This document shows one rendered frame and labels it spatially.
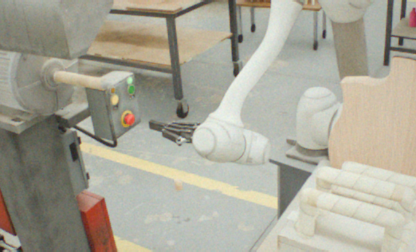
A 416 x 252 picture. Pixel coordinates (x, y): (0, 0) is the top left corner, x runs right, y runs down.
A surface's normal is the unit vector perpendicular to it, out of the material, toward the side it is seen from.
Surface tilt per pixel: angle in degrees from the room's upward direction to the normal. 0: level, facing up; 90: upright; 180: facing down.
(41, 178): 90
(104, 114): 90
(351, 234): 0
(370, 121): 90
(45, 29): 90
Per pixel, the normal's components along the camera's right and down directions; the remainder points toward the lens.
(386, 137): -0.54, 0.43
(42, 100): 0.81, 0.32
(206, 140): -0.53, 0.05
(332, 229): -0.07, -0.88
